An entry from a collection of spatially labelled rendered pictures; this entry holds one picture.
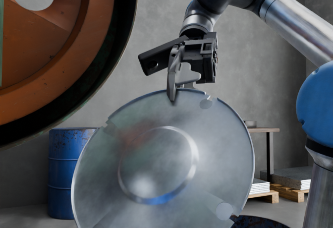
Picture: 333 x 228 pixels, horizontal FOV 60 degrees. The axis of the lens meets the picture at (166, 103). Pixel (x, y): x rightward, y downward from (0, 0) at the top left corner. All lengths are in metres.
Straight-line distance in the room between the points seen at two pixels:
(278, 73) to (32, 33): 4.80
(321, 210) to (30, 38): 0.67
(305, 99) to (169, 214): 0.24
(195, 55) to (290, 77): 4.95
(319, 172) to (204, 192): 0.17
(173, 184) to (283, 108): 4.94
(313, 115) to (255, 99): 4.49
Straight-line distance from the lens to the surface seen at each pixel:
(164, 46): 0.61
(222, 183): 0.41
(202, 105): 0.49
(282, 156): 5.33
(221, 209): 0.40
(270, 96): 5.12
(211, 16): 0.71
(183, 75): 0.52
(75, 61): 0.72
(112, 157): 0.49
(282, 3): 0.71
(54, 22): 0.77
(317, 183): 0.47
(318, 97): 0.43
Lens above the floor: 1.01
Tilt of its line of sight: 3 degrees up
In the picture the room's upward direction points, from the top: straight up
